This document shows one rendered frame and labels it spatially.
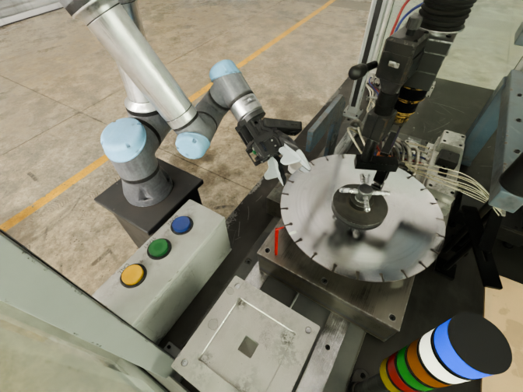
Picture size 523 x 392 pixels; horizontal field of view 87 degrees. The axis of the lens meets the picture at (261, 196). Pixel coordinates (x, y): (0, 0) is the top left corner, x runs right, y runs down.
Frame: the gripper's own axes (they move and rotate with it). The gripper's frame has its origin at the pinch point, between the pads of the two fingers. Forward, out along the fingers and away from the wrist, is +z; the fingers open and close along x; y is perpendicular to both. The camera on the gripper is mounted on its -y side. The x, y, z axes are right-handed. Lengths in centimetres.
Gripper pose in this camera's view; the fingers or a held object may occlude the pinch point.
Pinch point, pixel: (298, 177)
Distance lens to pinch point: 72.6
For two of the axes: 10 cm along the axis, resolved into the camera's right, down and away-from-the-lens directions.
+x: 3.3, -2.1, -9.2
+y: -7.8, 4.9, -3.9
